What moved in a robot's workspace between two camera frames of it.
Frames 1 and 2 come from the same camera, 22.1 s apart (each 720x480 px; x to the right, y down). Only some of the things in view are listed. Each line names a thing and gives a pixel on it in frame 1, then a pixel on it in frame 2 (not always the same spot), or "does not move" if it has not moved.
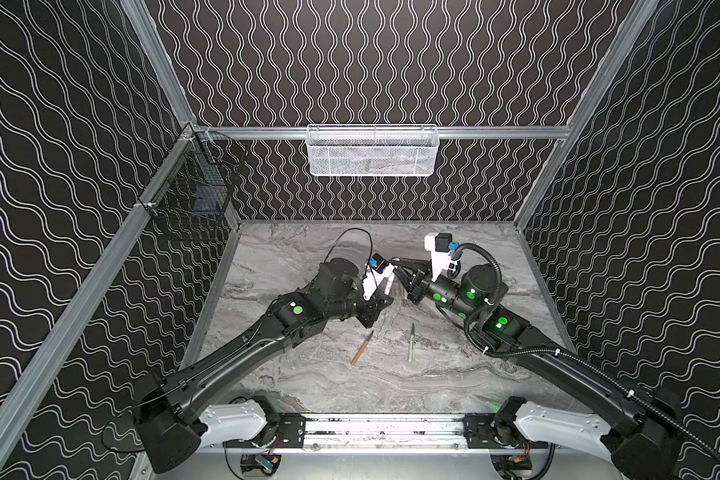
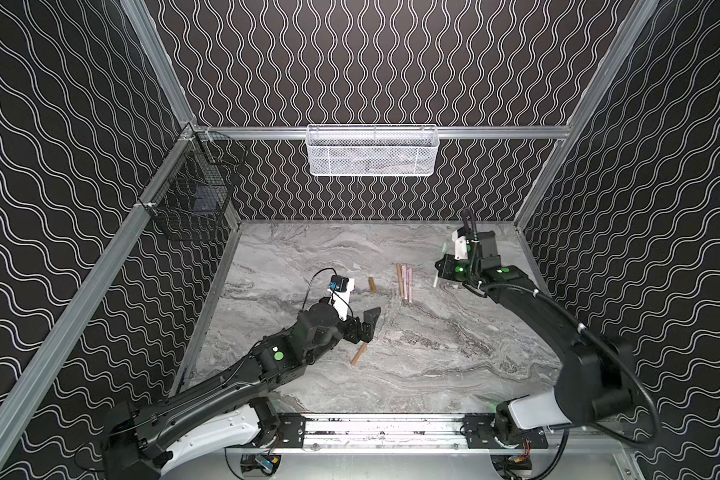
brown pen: [362, 349] does not move
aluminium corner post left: [156, 51] does not move
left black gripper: [371, 302] to [357, 324]
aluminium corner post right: [586, 113] does not move
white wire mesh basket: [372, 150] does not move
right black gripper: [420, 284] to [474, 241]
